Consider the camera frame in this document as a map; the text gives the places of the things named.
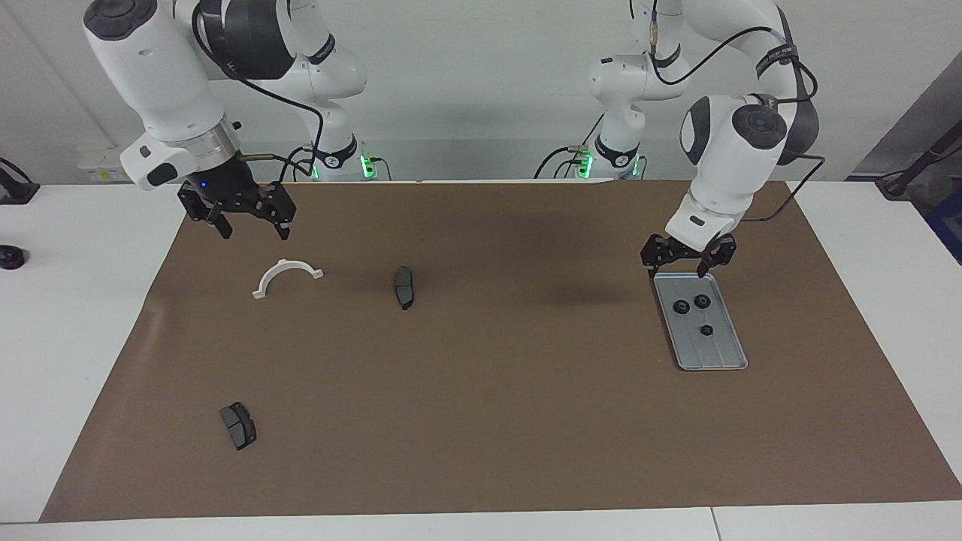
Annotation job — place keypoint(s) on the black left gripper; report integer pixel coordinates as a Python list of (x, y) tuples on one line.
[(691, 254)]

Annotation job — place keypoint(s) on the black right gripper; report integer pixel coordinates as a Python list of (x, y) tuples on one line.
[(229, 188)]

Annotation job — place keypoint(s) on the large black bearing gear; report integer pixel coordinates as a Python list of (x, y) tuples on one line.
[(702, 301), (682, 306)]

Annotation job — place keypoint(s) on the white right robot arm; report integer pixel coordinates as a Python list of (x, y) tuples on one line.
[(150, 68)]

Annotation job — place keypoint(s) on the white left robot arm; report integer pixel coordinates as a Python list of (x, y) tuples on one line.
[(721, 173)]

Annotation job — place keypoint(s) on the silver metal tray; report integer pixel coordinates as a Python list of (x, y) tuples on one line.
[(721, 349)]

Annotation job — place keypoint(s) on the white plastic box cluster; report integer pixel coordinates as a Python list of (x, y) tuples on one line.
[(94, 167)]

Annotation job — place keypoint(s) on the long dark brake pad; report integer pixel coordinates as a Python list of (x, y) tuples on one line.
[(404, 287)]

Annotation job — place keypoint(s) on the short dark brake pad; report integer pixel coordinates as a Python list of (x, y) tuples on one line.
[(239, 427)]

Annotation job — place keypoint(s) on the black round knob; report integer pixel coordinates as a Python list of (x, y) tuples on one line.
[(10, 258)]

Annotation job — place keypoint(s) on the black stand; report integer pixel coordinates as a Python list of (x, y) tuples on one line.
[(921, 161)]

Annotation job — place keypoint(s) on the blue crate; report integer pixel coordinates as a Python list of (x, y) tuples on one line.
[(948, 225)]

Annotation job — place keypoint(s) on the brown table mat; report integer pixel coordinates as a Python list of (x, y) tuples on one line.
[(481, 421)]

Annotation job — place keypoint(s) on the white curved plastic bracket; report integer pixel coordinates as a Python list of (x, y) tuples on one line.
[(288, 264)]

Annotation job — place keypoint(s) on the black clamp bracket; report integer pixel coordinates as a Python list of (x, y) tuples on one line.
[(19, 194)]

